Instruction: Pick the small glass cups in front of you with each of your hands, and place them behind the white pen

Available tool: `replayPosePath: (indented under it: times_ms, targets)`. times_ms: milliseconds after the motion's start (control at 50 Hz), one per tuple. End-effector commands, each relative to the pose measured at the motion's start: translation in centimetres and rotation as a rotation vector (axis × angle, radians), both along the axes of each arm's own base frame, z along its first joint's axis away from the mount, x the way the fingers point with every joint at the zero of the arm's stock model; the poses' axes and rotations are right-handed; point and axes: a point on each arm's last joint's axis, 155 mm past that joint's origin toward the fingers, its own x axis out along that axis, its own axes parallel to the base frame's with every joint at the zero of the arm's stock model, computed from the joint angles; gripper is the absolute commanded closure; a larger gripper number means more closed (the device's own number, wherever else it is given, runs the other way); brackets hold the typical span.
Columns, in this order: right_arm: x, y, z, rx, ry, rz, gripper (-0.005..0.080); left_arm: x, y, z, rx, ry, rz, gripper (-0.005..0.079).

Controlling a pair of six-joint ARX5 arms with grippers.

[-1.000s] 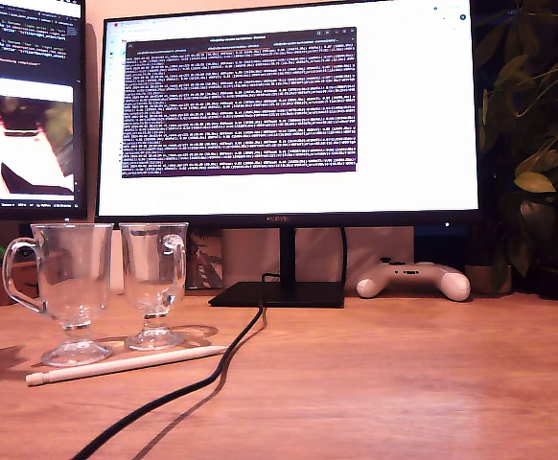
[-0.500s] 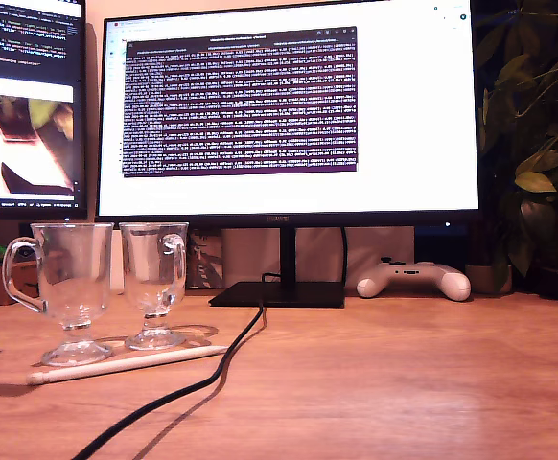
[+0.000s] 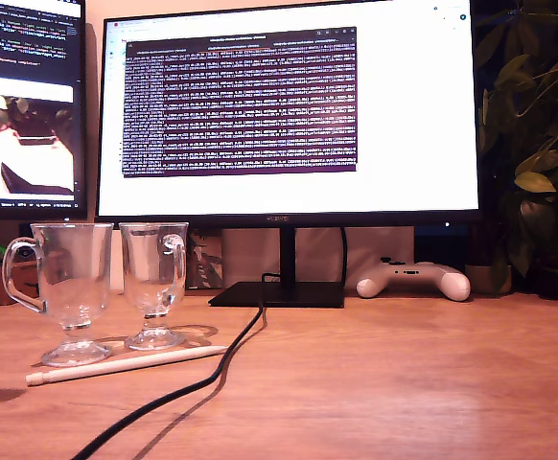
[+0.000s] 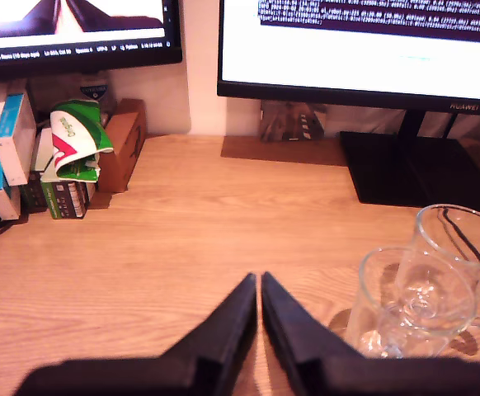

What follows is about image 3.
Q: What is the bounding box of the green leafy plant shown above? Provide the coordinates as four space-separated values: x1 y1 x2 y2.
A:
473 0 558 279

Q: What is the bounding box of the thick black table cable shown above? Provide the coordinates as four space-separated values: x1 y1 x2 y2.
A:
71 270 283 460

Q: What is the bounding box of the white pen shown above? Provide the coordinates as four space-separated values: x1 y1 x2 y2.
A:
25 345 228 387

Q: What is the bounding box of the pale plant pot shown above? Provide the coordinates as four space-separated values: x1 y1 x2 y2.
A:
464 263 514 294

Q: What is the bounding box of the large black Huawei monitor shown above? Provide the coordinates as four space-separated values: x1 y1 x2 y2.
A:
94 0 485 309

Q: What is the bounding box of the white game controller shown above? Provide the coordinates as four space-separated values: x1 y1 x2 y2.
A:
356 256 473 302

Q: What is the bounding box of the patterned grey picture box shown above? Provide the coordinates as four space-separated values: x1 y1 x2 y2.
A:
186 229 225 290

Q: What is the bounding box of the black monitor showing code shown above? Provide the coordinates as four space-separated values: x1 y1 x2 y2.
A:
0 0 89 220

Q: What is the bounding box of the black planter box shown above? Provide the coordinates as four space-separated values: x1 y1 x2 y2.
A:
516 265 558 308

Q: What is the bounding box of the small footed glass cup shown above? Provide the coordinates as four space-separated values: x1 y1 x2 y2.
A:
1 221 115 368
119 221 189 352

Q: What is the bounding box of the thin black monitor cable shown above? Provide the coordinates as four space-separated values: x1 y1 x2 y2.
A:
338 225 350 284

